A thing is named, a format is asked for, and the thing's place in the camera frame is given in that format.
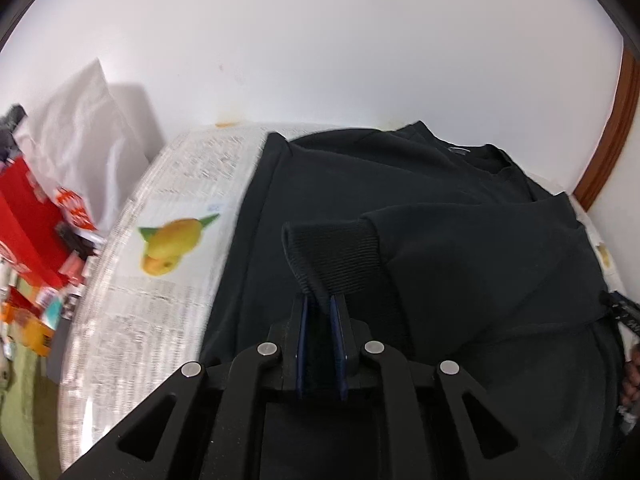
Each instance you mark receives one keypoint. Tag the brown wooden door frame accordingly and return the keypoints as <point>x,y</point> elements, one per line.
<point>614,134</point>

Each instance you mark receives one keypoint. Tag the green blanket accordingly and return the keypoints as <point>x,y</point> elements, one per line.
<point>29,415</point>

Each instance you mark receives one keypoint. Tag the orange box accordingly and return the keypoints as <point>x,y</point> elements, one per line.
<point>38,337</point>

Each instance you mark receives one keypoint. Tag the black sweatshirt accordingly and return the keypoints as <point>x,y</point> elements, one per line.
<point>447,253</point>

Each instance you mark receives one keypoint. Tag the white plastic bag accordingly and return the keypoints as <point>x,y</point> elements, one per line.
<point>82,151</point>

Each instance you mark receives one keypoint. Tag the fruit print white bedsheet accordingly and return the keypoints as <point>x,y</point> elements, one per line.
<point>196,258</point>

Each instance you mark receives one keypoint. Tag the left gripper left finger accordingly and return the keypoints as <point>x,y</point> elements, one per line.
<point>199,423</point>

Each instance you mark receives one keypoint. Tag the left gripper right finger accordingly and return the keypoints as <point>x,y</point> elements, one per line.
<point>436,422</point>

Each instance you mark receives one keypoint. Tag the right hand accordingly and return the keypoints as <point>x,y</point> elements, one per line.
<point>631,382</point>

